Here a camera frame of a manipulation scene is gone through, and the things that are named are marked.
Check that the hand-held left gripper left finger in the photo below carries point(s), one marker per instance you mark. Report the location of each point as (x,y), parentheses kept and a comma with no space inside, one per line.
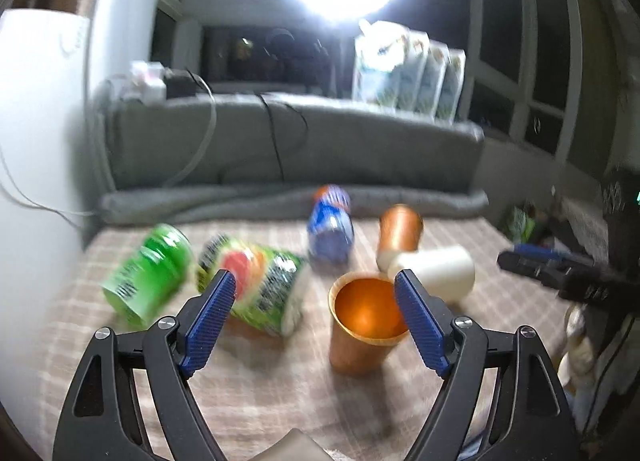
(210,321)

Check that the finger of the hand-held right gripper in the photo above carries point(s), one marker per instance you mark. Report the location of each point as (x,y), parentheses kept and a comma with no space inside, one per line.
(542,251)
(550,276)

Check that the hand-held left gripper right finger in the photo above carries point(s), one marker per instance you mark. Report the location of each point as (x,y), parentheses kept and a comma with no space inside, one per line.
(420,326)

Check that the white cup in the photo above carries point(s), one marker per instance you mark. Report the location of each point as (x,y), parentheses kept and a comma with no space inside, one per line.
(440,271)

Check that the orange cup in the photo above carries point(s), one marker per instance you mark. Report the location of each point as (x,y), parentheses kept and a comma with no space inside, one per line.
(365,321)
(400,231)

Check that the green printed noodle cup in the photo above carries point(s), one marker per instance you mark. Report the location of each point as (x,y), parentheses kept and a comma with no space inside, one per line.
(265,286)

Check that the green packet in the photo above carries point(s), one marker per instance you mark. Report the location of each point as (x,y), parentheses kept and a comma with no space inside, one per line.
(522,225)

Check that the white cloth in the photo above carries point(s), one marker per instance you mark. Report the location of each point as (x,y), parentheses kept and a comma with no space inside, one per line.
(580,346)

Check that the green can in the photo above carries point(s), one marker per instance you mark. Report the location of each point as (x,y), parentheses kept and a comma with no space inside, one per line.
(145,276)

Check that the grey rolled cushion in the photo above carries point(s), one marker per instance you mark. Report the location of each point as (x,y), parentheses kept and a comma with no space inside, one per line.
(240,203)

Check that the blue plastic bottle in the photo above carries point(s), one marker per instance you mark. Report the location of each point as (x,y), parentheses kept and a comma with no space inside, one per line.
(330,231)

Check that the grey sofa backrest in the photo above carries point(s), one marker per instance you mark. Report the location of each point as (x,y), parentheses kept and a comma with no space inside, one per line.
(350,141)

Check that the black adapter box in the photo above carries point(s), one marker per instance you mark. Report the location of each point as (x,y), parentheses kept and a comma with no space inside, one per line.
(181,85)

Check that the white power strip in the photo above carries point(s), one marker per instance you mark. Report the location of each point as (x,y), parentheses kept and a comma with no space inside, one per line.
(145,83)

